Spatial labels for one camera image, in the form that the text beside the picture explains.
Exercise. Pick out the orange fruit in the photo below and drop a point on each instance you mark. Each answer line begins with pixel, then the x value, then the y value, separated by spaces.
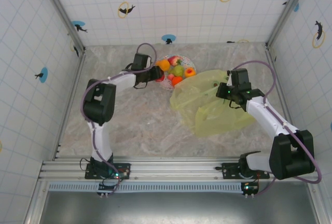
pixel 164 64

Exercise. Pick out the small pink peach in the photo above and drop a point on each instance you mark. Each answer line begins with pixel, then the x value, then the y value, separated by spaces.
pixel 170 77

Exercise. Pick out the red strawberry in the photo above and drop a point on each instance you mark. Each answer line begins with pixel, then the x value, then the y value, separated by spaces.
pixel 173 60

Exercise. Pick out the green pear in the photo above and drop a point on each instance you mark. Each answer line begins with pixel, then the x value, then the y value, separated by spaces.
pixel 178 70

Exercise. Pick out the red-orange persimmon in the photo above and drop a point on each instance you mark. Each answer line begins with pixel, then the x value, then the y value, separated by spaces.
pixel 177 80

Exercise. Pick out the yellow-green avocado print plastic bag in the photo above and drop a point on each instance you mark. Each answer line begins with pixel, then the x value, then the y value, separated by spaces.
pixel 192 99

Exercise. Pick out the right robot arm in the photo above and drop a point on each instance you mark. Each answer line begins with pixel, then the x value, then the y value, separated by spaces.
pixel 262 112

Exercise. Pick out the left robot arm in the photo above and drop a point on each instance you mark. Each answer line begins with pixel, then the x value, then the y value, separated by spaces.
pixel 99 99

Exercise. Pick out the colourful patterned plate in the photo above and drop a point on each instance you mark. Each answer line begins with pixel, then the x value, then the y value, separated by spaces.
pixel 187 62

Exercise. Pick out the penguin blue oval sticker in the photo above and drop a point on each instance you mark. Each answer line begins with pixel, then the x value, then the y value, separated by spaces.
pixel 168 38

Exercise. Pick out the shark blue oval sticker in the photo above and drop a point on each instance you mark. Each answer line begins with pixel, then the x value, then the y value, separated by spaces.
pixel 77 24

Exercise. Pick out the small green circuit board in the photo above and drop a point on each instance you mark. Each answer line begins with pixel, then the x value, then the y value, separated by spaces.
pixel 250 187
pixel 107 187

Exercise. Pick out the seal blue oval sticker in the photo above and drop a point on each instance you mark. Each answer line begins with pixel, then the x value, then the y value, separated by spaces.
pixel 44 75

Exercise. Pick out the grey metal sheet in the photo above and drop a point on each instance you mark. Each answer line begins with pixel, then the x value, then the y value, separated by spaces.
pixel 181 208

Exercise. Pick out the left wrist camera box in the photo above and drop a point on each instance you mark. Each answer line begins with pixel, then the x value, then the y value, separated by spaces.
pixel 141 62

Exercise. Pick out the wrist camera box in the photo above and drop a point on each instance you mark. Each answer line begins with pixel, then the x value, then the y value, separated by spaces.
pixel 240 76
pixel 141 62

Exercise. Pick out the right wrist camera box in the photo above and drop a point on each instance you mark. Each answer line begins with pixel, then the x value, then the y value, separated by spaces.
pixel 240 76

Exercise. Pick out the aluminium side rail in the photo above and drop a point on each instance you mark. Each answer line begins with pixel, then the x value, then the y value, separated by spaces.
pixel 282 91
pixel 74 91

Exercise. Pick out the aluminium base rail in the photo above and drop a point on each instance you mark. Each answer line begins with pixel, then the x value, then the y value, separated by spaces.
pixel 176 168

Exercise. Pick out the aluminium frame post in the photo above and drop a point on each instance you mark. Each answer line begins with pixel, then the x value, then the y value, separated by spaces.
pixel 285 11
pixel 62 14

